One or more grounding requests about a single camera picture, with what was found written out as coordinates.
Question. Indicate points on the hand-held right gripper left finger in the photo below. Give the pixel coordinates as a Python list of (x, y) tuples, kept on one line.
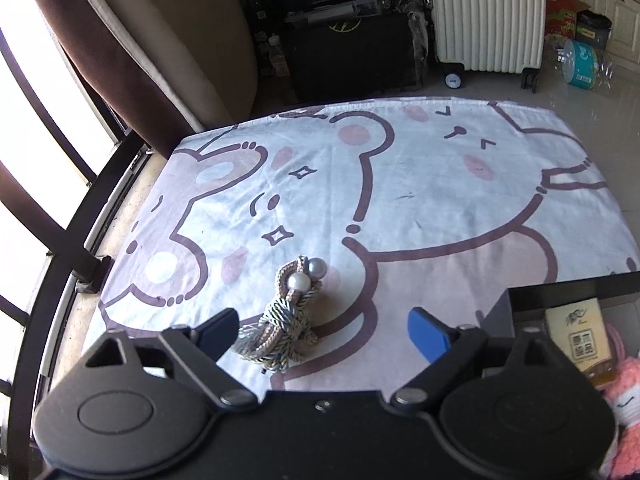
[(220, 329)]

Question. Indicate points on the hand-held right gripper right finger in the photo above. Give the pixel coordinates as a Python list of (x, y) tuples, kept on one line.
[(425, 335)]

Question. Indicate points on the black shallow cardboard box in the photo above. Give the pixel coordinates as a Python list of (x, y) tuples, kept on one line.
[(500, 315)]

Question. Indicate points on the black window railing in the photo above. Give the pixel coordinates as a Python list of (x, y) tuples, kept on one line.
[(92, 271)]

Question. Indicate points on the cartoon bear printed blanket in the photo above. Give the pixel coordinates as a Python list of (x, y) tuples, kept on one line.
[(425, 185)]

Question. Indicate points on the beige tissue packet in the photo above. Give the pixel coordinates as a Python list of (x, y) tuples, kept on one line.
[(580, 335)]

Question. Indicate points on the pink knitted plush toy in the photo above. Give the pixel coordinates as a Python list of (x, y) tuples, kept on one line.
[(625, 397)]

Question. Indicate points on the small plastic bottle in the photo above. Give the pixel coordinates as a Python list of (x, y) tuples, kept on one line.
[(276, 57)]

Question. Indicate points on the black trunk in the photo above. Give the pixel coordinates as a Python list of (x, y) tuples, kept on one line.
[(350, 55)]

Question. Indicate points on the beige curtain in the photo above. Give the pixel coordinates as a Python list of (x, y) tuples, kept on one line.
[(200, 25)]

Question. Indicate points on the brown curtain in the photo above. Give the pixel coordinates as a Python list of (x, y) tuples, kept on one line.
[(100, 45)]

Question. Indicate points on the white ribbed suitcase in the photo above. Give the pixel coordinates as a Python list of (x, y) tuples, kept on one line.
[(485, 15)]

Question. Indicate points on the red cardboard box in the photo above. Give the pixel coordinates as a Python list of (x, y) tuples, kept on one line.
[(557, 15)]

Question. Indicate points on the black trash bin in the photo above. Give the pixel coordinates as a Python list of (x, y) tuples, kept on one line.
[(592, 30)]

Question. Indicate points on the cream kitchen cabinets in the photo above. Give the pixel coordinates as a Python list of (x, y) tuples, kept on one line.
[(625, 5)]

